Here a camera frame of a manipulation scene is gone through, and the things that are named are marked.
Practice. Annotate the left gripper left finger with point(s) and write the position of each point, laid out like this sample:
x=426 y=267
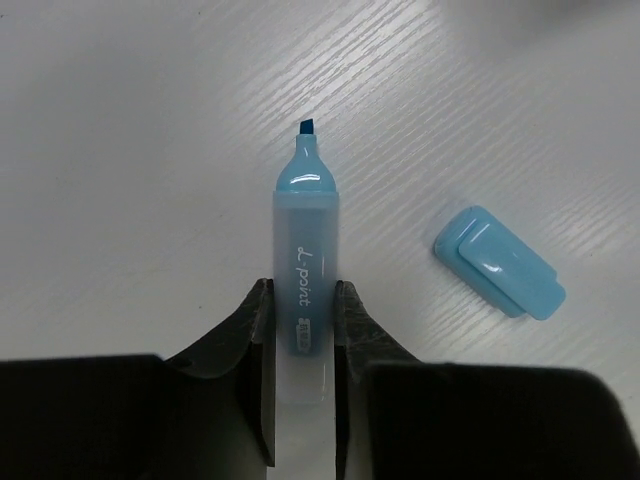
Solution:
x=208 y=412

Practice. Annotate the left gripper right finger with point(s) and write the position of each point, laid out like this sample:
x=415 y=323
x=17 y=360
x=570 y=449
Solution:
x=400 y=418

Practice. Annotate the short blue eraser cap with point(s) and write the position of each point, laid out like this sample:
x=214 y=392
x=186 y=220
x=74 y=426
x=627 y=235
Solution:
x=498 y=265

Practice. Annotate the blue marker tip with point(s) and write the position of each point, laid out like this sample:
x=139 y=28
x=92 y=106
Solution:
x=305 y=256

